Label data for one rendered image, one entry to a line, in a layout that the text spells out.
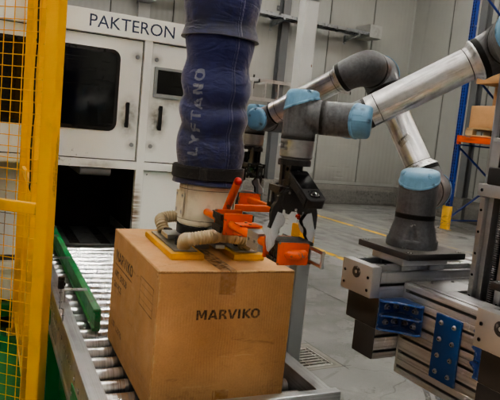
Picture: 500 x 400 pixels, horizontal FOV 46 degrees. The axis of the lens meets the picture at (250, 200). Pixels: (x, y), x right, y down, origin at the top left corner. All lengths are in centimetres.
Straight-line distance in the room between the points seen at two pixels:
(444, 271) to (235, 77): 85
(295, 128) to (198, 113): 54
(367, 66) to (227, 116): 46
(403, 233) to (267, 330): 48
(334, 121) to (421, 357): 77
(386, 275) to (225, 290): 45
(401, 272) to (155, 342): 71
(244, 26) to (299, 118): 58
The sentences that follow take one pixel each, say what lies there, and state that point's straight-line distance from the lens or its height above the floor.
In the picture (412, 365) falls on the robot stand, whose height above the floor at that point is 73.
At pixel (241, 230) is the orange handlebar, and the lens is 151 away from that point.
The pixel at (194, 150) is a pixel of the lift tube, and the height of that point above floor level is 126.
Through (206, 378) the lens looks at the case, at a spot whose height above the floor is 64.
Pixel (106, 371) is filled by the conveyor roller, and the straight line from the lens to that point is 198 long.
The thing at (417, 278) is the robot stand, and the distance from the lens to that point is 181.
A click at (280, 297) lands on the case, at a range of 172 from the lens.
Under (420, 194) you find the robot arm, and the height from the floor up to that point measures 120.
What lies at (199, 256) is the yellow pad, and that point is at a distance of 173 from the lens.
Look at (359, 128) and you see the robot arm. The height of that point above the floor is 136.
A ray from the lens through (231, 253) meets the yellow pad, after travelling 178.
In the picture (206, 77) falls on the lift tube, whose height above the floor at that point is 148.
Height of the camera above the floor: 133
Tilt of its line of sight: 7 degrees down
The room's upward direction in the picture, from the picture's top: 6 degrees clockwise
